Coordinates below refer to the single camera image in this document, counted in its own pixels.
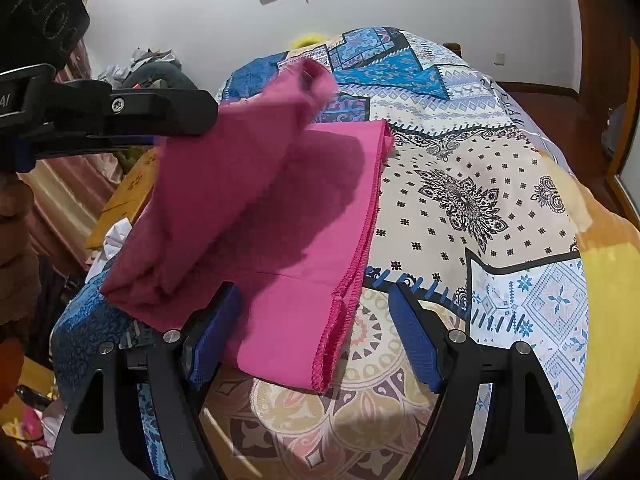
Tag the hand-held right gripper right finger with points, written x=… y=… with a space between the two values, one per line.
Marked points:
x=416 y=342

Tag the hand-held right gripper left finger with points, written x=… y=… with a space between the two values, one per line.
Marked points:
x=216 y=332

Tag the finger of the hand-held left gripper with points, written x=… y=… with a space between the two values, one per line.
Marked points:
x=75 y=145
x=150 y=107

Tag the pink pants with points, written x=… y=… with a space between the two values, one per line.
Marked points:
x=300 y=210

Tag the grey plush pillow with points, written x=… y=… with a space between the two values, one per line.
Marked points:
x=165 y=77

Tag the pile of grey clothes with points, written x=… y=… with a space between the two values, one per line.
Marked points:
x=142 y=60

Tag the striped pink curtain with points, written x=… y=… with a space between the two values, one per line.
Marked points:
x=70 y=195

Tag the wooden lap desk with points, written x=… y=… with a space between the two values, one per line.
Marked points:
x=132 y=185

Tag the white cloth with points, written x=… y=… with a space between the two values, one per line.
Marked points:
x=117 y=240

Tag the patchwork printed blanket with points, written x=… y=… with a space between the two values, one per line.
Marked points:
x=475 y=210

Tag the yellow bed sheet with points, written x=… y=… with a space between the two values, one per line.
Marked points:
x=610 y=310

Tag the brown wooden door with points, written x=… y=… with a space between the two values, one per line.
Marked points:
x=605 y=85

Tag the wooden bed post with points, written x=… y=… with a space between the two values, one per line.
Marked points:
x=452 y=49

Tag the white wall socket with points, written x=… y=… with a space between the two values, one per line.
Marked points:
x=499 y=58

